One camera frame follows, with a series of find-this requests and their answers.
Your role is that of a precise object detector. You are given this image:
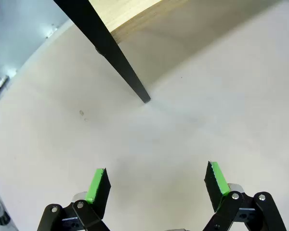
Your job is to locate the black metal shelf leg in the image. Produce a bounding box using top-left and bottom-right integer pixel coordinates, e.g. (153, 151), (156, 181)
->
(53, 0), (151, 104)

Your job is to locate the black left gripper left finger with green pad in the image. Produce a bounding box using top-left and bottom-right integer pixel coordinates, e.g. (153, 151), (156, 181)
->
(37, 167), (111, 231)

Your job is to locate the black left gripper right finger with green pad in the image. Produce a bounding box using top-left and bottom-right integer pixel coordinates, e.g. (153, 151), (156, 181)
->
(202, 160), (288, 231)

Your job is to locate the light wooden shelf board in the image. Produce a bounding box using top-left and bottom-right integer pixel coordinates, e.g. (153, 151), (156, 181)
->
(88, 0), (287, 84)

